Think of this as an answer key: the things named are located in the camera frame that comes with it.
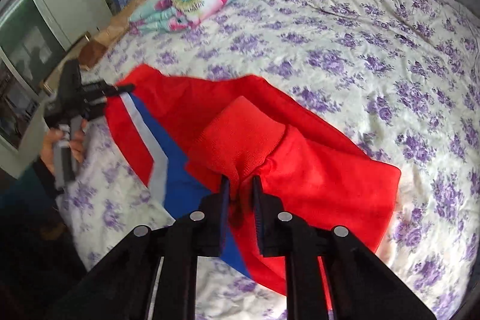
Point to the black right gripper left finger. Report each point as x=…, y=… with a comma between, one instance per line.
x=151, y=274

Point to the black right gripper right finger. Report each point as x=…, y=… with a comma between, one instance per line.
x=330, y=274

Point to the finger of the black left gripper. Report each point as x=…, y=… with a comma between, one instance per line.
x=70, y=81
x=99, y=89

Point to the red pants with striped side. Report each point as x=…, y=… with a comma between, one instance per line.
x=182, y=135

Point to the person's left hand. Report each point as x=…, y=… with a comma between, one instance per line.
x=53, y=135

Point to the white framed window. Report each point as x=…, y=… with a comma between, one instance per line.
x=32, y=46

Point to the purple floral bed cover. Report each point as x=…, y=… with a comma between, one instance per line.
x=399, y=77

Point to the brown wooden bed frame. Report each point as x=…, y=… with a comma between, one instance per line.
x=89, y=50

